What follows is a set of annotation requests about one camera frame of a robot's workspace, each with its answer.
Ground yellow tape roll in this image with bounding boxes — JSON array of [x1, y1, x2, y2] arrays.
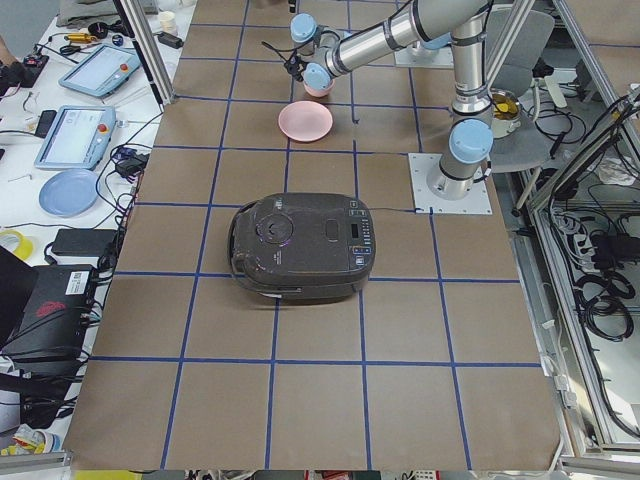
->
[[0, 229, 34, 261]]

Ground blue teach pendant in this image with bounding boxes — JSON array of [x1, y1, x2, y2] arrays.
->
[[58, 45, 141, 98], [34, 105, 116, 170]]

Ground blue teach pendant far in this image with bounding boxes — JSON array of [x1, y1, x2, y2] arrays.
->
[[58, 45, 141, 98]]

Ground black computer box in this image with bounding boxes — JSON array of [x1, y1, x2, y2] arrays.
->
[[1, 264, 99, 363]]

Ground dark grey rice cooker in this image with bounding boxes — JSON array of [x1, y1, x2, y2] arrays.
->
[[227, 192, 376, 300]]

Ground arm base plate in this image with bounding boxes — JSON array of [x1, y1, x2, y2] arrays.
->
[[408, 153, 492, 215]]

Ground grey office chair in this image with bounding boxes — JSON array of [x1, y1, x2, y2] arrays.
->
[[490, 10, 554, 173]]

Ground blue plate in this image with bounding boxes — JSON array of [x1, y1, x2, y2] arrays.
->
[[38, 169, 98, 217]]

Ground blue teach pendant near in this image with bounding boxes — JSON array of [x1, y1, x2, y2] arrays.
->
[[34, 105, 116, 170]]

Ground pink plate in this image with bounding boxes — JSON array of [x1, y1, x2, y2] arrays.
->
[[278, 101, 333, 143]]

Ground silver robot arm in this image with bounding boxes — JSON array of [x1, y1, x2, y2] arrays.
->
[[285, 1, 493, 201]]

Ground black power adapter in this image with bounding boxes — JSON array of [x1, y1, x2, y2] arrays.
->
[[44, 228, 116, 264]]

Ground aluminium frame post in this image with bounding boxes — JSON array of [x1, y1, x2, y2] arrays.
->
[[113, 0, 175, 106]]

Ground pink bowl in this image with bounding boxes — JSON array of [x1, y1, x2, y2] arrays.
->
[[303, 79, 335, 98]]

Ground steel pot with yellow contents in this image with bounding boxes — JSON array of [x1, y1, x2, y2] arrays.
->
[[491, 90, 521, 139]]

